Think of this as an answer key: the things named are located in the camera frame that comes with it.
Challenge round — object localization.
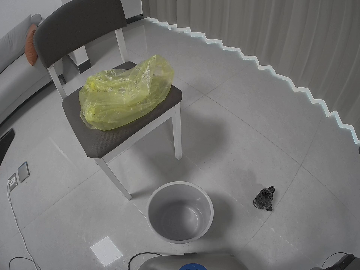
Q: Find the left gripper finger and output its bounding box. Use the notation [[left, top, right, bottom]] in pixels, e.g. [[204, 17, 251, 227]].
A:
[[0, 128, 15, 166]]

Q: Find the black plastic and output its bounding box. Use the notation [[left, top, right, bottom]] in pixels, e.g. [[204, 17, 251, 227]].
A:
[[253, 186, 275, 212]]

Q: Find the yellow plastic bag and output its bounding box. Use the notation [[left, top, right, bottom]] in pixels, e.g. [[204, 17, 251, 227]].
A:
[[79, 55, 175, 131]]

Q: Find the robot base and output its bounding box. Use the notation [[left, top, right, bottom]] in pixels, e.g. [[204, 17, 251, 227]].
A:
[[137, 253, 248, 270]]

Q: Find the white trash bin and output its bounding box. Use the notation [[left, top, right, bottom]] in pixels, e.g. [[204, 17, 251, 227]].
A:
[[146, 181, 213, 244]]

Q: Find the grey sofa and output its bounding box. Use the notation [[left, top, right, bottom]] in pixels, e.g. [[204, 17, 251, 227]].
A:
[[0, 13, 61, 126]]

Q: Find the orange cushion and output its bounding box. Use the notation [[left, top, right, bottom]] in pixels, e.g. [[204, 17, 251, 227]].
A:
[[25, 24, 39, 66]]

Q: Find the grey white chair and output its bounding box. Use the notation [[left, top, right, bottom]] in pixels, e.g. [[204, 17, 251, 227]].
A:
[[32, 0, 183, 201]]

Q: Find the white curtain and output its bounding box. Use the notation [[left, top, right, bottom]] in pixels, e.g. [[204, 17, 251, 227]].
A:
[[140, 0, 360, 145]]

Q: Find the white cable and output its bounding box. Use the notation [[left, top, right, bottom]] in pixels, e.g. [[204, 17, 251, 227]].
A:
[[6, 180, 38, 266]]

